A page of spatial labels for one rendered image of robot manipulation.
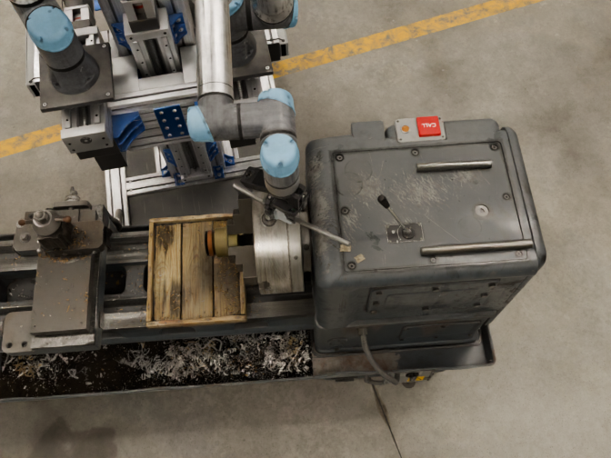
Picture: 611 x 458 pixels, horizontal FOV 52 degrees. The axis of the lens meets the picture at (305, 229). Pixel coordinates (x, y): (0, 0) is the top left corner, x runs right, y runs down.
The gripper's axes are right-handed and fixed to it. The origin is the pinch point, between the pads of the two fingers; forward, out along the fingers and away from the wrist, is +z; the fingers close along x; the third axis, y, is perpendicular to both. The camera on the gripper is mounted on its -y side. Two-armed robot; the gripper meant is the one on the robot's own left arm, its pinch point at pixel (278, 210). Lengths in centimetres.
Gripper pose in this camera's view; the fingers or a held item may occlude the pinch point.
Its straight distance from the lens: 156.5
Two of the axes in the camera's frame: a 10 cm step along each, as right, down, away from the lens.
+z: 0.1, 3.4, 9.4
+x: 5.2, -8.0, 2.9
